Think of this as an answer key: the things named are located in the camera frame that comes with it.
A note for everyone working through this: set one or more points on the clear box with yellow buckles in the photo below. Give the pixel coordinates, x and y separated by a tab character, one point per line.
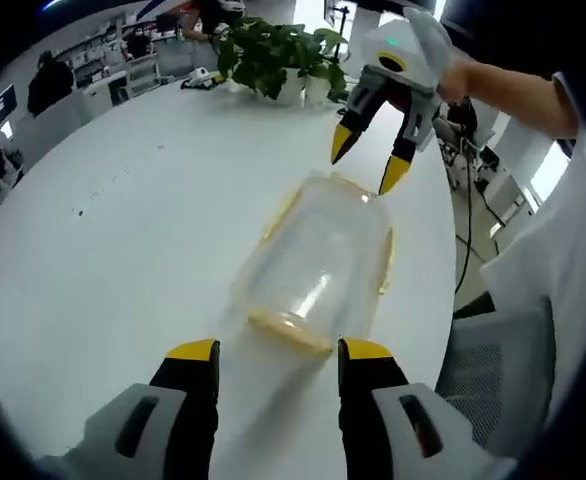
318	260

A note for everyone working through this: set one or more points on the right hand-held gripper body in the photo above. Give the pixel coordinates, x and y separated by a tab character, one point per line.
403	50

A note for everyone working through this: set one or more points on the person in white shirt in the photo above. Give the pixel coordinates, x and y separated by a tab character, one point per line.
563	280

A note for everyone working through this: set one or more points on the black tripod stand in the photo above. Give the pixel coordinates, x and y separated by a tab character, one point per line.
342	25

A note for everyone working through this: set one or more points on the white and yellow device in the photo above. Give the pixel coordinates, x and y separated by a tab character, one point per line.
200	79

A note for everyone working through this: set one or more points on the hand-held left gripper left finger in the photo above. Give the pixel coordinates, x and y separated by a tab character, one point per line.
173	415

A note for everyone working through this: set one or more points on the white plant pot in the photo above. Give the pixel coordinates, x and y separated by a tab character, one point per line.
292	87
319	91

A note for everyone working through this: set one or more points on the grey mesh office chair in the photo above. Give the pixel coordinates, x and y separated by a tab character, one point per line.
493	370

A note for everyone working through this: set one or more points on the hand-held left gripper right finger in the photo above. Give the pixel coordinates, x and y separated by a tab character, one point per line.
373	415

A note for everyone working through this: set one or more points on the white shelf unit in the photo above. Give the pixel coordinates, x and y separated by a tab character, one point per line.
93	50

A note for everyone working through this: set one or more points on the green leafy plant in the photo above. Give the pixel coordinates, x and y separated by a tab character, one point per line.
273	50

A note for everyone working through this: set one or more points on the dark wall monitor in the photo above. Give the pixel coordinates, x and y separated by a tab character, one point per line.
0	105

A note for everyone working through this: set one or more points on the person's right hand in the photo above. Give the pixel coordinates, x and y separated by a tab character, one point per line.
455	80

